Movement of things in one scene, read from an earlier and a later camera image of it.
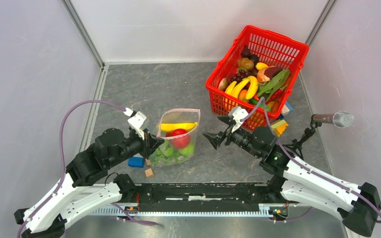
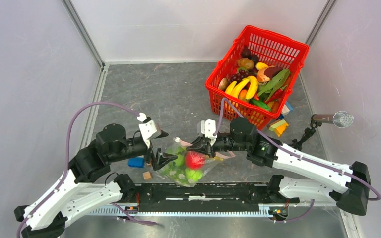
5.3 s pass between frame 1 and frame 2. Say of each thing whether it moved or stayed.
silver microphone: stayed
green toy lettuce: moved
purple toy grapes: stayed
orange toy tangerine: stayed
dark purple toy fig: stayed
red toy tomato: moved
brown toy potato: stayed
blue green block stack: stayed
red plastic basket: stayed
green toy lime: moved
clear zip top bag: moved
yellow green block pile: stayed
